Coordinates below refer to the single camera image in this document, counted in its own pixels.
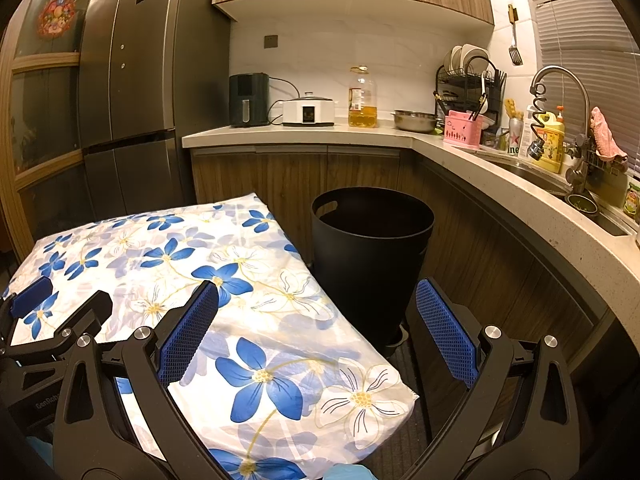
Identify blue floral tablecloth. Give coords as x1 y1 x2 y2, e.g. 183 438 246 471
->
2 191 420 480

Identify small steel bowl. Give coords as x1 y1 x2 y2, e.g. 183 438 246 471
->
565 192 601 217

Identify white rice cooker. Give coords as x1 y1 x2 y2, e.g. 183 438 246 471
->
281 91 336 127

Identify row of white plates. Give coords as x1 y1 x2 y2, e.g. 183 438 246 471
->
449 44 491 76

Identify yellow detergent bottle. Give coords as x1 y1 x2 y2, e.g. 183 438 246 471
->
532 106 566 175

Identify steel kitchen sink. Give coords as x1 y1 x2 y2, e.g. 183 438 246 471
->
480 157 636 236

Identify white window blinds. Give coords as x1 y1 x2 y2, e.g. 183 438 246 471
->
520 0 640 181

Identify red round door decoration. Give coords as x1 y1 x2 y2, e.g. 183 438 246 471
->
36 0 78 38

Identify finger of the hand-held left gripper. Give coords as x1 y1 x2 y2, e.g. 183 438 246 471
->
0 290 113 361
0 276 54 348

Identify steel kitchen faucet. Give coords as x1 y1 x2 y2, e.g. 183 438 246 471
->
530 66 593 196

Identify coiled faucet sprayer hose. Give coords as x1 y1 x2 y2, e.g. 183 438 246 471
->
529 85 548 161

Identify black wire dish rack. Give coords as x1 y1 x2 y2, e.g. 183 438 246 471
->
435 57 507 131

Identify silver drink can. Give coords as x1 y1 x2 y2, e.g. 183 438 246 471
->
506 119 523 156

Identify person's right hand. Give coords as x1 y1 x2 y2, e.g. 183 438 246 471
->
324 465 376 480

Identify black trash bin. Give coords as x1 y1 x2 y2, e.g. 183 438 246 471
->
311 187 435 358

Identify stone kitchen countertop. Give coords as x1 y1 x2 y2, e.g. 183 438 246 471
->
181 122 640 351

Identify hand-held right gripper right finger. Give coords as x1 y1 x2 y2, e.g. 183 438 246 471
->
415 277 581 480

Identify hanging slotted spatula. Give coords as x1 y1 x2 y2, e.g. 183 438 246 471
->
507 4 524 67

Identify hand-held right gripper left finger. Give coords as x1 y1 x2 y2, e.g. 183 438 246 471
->
52 280 233 480

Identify wooden framed glass door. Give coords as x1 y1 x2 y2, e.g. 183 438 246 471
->
0 0 126 261

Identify stainless steel basin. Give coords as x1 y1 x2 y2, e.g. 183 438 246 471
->
391 109 443 134

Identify wooden base cabinets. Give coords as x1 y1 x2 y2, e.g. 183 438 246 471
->
190 145 626 480

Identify dark grey refrigerator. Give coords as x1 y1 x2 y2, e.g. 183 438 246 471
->
77 0 233 218

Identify black air fryer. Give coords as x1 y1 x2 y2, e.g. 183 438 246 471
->
229 73 271 128

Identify pink dish cloth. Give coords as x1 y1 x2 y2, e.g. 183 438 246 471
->
590 106 628 162

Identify cooking oil bottle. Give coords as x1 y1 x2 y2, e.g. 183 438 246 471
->
347 65 378 129

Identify pink utensil holder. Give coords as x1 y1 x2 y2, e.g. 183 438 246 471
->
444 110 483 150

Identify white plastic bottle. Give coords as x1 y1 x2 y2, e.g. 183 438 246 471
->
517 105 536 160

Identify person's left hand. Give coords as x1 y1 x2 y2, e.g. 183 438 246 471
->
26 435 56 470

